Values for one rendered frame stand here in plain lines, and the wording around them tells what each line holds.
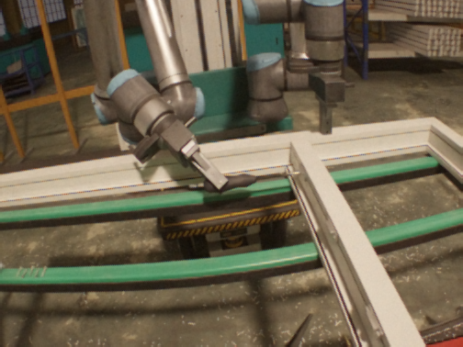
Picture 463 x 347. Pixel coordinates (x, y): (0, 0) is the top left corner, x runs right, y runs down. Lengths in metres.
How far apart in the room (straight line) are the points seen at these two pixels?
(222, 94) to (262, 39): 2.86
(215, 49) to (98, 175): 0.92
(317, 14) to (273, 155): 0.35
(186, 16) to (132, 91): 0.85
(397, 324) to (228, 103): 1.30
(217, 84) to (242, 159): 0.76
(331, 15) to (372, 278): 0.51
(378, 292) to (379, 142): 0.52
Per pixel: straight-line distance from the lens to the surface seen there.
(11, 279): 0.75
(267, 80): 1.39
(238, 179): 0.68
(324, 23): 0.73
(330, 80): 0.74
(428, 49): 4.75
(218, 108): 1.56
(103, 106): 1.33
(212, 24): 1.55
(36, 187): 0.95
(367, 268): 0.50
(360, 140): 0.87
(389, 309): 0.46
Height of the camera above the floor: 1.30
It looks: 30 degrees down
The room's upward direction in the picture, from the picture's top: 7 degrees counter-clockwise
